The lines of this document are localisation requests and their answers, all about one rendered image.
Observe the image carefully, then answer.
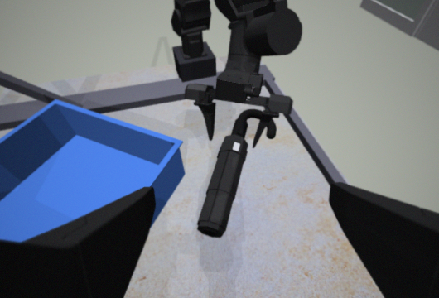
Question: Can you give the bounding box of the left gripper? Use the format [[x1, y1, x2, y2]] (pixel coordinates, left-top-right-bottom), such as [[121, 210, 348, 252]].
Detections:
[[185, 55, 293, 148]]

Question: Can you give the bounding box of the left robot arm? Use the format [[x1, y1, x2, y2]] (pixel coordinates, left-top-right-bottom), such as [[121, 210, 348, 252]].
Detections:
[[171, 0, 302, 103]]

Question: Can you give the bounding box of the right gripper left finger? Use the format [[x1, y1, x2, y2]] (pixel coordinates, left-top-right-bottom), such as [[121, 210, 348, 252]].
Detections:
[[0, 186, 156, 298]]

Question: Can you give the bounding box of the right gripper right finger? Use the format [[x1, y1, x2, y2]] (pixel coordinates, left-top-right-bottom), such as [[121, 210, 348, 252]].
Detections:
[[329, 182, 439, 298]]

